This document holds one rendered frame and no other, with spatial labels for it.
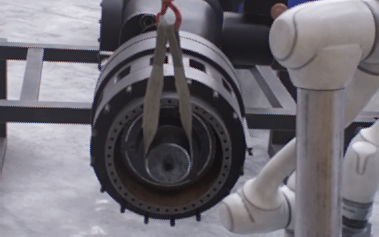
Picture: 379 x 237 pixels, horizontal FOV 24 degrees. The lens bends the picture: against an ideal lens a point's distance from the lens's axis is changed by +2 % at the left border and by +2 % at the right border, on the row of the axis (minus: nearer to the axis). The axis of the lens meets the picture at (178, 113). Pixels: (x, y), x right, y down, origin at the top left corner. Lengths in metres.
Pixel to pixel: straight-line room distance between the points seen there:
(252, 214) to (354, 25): 0.57
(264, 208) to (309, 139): 0.33
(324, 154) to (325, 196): 0.09
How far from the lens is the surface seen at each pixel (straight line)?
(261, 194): 2.13
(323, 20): 1.80
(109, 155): 2.81
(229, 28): 4.16
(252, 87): 5.53
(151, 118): 2.71
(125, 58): 3.02
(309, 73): 1.82
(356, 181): 2.47
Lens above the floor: 1.93
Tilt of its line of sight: 20 degrees down
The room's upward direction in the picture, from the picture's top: 4 degrees clockwise
